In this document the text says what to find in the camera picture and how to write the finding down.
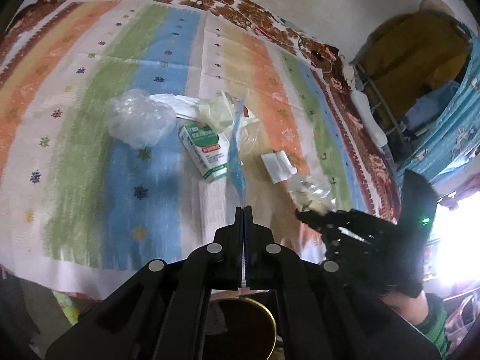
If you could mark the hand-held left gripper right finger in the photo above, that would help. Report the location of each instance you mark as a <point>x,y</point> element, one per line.
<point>257,255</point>

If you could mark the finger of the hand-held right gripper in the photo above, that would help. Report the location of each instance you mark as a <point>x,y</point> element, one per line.
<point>348,249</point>
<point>352,219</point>

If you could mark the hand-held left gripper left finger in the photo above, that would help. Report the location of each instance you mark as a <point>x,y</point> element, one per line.
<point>234,255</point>

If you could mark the clear wrapper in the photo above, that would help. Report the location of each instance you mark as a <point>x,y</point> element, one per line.
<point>309,191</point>

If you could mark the dark round bin gold rim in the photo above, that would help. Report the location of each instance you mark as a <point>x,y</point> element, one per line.
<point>243,330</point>

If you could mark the blue plastic strip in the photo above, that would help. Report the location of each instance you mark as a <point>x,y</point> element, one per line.
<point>235,165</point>

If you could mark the large white tissue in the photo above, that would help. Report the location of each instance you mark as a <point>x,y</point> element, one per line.
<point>176,103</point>

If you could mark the person's right forearm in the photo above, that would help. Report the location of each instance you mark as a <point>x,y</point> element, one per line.
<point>416,311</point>

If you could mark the small folded white tissue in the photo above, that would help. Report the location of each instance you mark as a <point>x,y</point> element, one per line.
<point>277,167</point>

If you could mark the white foam pad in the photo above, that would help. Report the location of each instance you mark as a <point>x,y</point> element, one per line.
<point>369,120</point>

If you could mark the green white medicine box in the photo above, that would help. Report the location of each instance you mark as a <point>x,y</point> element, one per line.
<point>206,153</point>

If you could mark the flat clear plastic bag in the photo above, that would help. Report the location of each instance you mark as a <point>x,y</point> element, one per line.
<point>253,135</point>

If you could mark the metal rack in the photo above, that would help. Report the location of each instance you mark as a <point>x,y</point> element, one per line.
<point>378,101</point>

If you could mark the blue patterned cloth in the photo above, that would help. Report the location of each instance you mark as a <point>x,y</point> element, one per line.
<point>450,131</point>

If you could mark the light blue bag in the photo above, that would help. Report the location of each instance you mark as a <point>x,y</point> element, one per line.
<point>431,101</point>

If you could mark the cream rubber glove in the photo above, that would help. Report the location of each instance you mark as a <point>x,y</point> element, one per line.
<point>215,112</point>

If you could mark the crumpled clear plastic bag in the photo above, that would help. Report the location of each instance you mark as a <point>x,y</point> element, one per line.
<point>138,120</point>

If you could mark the yellow garment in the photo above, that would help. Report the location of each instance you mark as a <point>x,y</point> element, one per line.
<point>412,56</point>

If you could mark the green patterned cloth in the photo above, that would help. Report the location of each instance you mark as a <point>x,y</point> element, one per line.
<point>65,303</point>

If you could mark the striped colourful bed sheet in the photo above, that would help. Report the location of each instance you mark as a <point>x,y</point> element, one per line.
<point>262,11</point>

